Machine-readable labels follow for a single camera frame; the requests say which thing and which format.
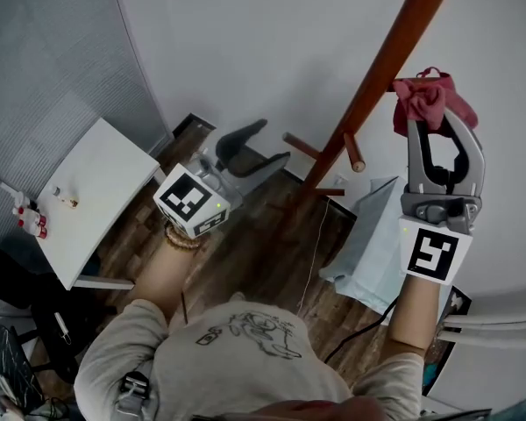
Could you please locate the wooden coat rack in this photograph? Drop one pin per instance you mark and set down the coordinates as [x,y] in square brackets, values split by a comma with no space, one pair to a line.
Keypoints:
[378,73]

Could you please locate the small clear bottle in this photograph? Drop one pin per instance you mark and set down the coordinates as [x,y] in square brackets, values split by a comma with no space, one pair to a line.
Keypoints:
[63,197]

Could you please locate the person's left forearm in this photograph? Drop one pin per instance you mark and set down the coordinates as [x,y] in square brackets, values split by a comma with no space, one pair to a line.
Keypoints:
[162,274]

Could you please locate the white wall socket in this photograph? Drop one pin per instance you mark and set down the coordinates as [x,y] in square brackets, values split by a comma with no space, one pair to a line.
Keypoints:
[342,180]

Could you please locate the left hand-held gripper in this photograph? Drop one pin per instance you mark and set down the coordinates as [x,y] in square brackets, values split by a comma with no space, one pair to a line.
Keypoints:
[193,204]

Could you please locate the person's grey printed shirt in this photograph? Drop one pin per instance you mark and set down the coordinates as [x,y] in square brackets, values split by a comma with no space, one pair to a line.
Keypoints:
[228,375]

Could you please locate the white table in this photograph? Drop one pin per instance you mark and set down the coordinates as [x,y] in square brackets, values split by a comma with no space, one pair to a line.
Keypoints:
[101,182]

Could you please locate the person's right forearm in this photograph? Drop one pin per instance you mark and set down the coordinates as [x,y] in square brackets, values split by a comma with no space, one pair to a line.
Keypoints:
[416,314]

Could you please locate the white pipe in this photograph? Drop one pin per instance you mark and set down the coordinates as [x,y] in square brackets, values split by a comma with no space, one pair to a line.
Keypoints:
[491,338]
[495,319]

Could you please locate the black office chair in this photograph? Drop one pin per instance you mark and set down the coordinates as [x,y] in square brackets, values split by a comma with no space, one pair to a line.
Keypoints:
[13,279]

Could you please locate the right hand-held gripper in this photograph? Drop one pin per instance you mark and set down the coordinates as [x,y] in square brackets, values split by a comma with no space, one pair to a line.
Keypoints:
[434,252]

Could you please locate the red label water bottle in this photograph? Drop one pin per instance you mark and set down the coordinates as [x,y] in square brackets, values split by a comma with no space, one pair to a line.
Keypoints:
[26,211]
[34,228]

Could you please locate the black framed picture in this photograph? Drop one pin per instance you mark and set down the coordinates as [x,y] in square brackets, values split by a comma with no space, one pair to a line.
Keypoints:
[460,301]

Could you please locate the red cloth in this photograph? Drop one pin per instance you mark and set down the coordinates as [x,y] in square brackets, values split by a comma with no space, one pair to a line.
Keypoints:
[421,99]

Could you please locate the light blue floral covered box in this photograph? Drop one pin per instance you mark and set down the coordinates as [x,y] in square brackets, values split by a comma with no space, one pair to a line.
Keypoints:
[372,244]

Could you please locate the black marble round table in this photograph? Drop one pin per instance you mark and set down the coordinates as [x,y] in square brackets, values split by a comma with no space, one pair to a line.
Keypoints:
[13,366]

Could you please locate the small teal object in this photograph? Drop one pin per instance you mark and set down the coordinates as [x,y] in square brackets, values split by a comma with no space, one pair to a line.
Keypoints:
[430,377]

